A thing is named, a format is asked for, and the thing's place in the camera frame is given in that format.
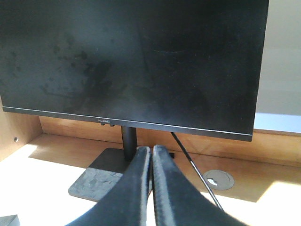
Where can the black computer monitor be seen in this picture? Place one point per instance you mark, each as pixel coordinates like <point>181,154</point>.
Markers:
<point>188,66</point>

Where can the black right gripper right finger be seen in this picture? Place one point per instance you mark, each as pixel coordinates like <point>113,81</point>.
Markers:
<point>177,201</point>

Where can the black stapler with orange button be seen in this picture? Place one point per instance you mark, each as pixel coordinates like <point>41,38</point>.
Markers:
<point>11,220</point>

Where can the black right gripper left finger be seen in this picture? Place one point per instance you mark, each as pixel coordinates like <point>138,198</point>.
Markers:
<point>126,203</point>

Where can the grey desk cable grommet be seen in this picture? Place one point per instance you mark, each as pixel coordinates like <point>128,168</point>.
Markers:
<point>219,179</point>

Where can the black monitor stand base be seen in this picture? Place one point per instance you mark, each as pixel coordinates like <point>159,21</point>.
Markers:
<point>106,170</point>

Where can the wooden desk side panel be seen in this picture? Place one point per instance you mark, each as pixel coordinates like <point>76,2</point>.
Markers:
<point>16,130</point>

